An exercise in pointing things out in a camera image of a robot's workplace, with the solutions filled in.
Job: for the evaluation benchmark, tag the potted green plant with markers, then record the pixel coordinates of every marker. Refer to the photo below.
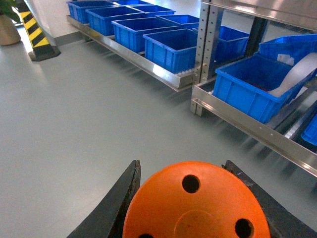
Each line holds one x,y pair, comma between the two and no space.
8,33

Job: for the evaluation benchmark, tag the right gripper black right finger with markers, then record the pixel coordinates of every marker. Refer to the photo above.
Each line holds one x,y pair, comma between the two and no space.
282,224

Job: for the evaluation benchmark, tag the tilted blue plastic bin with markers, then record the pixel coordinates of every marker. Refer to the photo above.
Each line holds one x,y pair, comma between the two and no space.
289,49

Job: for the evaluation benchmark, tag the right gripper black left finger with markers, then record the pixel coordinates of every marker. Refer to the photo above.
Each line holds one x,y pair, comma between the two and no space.
107,219

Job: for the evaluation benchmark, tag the blue bin with strip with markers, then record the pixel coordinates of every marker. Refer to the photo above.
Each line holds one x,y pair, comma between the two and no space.
244,84

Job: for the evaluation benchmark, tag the grey curved plastic strip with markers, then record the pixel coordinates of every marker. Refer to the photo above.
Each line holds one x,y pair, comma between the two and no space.
299,71

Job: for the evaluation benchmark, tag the orange cylinder cap 4680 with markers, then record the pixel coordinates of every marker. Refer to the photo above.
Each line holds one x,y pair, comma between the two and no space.
194,200

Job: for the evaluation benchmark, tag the black yellow striped cone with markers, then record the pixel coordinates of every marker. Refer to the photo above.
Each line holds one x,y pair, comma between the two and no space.
41,47

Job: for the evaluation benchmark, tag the empty blue target bin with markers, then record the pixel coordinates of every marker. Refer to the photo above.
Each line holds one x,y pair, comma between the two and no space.
310,133

